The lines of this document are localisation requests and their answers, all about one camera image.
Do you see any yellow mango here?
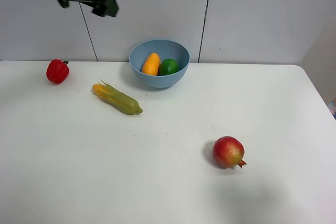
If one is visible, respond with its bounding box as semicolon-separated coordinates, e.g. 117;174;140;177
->
141;52;160;76

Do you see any green lime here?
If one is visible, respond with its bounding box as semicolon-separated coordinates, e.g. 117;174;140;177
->
158;59;179;76

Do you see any red pomegranate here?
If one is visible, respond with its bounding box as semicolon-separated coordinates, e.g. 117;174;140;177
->
212;136;246;169

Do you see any blue plastic bowl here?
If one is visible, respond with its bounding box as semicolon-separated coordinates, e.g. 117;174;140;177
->
129;39;190;88

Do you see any red bell pepper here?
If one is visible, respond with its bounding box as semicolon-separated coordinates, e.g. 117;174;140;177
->
46;59;70;84

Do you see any green husked corn cob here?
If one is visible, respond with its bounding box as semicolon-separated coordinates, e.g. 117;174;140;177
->
92;81;143;115

